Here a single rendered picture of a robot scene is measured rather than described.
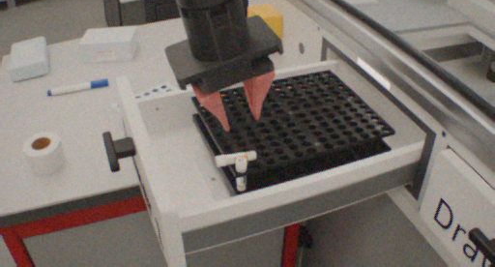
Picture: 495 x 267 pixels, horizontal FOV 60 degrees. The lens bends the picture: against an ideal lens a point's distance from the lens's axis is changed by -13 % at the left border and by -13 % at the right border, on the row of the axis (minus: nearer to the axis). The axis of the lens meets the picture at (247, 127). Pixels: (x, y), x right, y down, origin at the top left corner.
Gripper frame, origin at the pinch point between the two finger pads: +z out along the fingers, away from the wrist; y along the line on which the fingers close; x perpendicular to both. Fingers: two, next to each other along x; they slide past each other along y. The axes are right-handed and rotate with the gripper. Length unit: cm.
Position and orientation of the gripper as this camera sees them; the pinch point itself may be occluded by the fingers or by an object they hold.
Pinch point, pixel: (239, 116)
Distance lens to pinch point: 51.3
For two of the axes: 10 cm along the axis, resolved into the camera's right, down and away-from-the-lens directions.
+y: -9.2, 3.6, -1.4
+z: 1.8, 7.3, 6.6
